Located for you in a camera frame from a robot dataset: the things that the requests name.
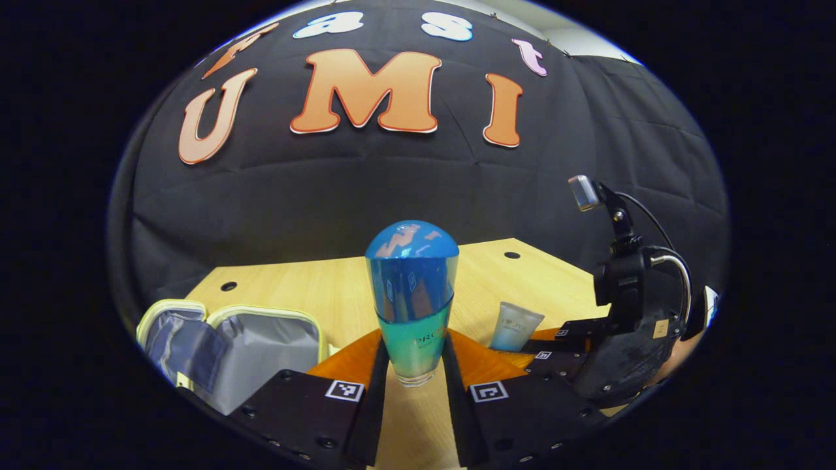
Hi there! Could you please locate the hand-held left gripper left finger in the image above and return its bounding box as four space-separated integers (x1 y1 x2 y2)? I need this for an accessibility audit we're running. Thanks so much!
225 330 393 469

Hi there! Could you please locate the black backdrop cloth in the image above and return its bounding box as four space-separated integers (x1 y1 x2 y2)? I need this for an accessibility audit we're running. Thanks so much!
108 0 729 327

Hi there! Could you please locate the blue capped skin care bottle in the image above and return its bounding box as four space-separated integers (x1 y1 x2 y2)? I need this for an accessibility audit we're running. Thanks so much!
364 220 460 388

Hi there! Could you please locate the pale yellow small suitcase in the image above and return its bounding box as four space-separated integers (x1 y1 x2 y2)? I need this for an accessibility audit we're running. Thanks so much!
136 299 327 416

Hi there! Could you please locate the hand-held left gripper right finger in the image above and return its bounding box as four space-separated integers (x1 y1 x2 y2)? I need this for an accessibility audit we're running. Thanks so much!
443 328 611 469

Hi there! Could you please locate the small blue skin care tube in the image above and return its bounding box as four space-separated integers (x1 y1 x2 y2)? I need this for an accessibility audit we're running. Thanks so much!
489 302 545 353

